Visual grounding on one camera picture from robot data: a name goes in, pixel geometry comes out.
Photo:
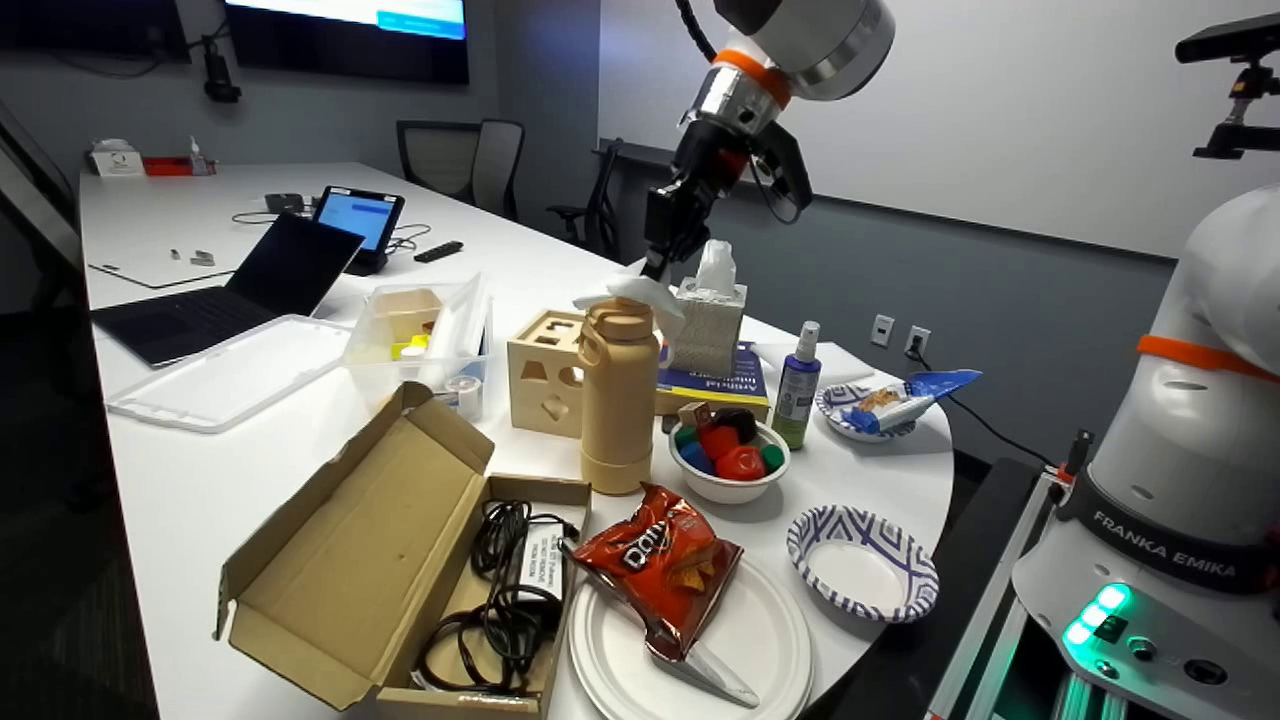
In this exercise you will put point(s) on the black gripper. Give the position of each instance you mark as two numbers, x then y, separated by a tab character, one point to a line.
679	214

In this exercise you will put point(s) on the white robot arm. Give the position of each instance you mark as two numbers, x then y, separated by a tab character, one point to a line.
789	49

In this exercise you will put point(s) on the tan water bottle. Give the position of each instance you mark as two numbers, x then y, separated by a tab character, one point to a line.
618	354

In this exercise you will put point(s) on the blue spray bottle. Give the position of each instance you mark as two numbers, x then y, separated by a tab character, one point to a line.
797	385

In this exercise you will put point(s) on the silver tissue box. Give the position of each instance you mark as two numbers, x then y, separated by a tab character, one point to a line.
713	311

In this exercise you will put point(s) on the office chair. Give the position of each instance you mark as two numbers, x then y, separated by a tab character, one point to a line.
492	170
436	155

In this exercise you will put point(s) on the blue Artificial Intelligence book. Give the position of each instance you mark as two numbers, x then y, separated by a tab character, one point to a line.
743	385

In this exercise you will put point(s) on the wooden shape sorter box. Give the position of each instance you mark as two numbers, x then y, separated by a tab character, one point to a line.
544	382

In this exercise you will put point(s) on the black marker pen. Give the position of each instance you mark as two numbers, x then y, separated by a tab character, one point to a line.
436	255

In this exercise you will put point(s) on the white bowl of toys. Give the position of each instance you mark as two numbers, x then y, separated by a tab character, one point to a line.
726	458

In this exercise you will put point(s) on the blue snack bag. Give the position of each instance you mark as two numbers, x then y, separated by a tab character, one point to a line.
890	409

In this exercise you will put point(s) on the clear plastic container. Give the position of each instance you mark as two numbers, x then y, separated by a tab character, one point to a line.
423	332

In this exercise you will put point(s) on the black tablet on stand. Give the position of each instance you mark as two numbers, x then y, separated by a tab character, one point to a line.
364	214

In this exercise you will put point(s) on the red Doritos chip bag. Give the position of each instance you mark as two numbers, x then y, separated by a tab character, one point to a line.
668	565

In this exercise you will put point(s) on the black laptop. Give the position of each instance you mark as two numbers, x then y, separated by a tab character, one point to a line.
284	273

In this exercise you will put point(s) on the blue patterned paper plate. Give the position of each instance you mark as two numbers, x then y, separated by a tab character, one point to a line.
861	565

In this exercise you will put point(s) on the white plate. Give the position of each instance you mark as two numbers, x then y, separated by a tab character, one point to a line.
751	661

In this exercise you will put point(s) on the white knife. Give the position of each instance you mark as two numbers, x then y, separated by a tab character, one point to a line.
709	673

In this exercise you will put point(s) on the open cardboard box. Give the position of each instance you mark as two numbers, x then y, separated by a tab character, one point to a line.
341	586

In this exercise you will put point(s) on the white foam tray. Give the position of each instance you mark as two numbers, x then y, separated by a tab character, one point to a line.
237	378

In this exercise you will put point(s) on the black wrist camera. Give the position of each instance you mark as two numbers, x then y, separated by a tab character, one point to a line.
782	175

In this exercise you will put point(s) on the wall monitor screen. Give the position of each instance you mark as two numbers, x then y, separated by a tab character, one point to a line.
423	41

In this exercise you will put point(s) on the black camera on stand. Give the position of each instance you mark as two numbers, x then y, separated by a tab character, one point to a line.
1244	46

